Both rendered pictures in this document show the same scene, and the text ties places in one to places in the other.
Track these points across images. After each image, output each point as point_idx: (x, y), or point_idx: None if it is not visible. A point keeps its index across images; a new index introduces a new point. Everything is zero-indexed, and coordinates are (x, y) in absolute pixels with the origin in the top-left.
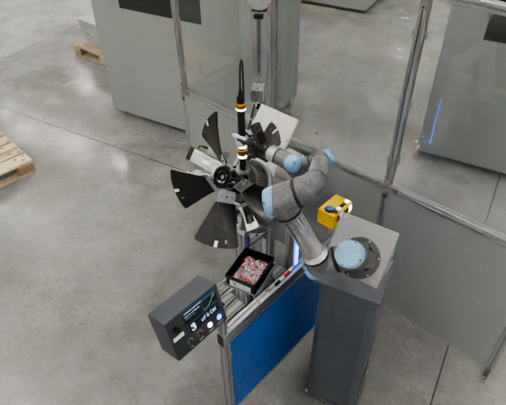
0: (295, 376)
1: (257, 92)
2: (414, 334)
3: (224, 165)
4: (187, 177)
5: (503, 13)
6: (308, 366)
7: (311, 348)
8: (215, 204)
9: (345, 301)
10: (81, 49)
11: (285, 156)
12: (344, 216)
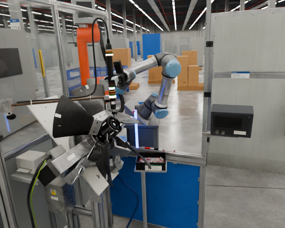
0: (152, 227)
1: (11, 100)
2: (104, 190)
3: (106, 117)
4: (104, 154)
5: (79, 8)
6: (142, 223)
7: (129, 225)
8: (127, 143)
9: (158, 128)
10: None
11: (131, 70)
12: (126, 104)
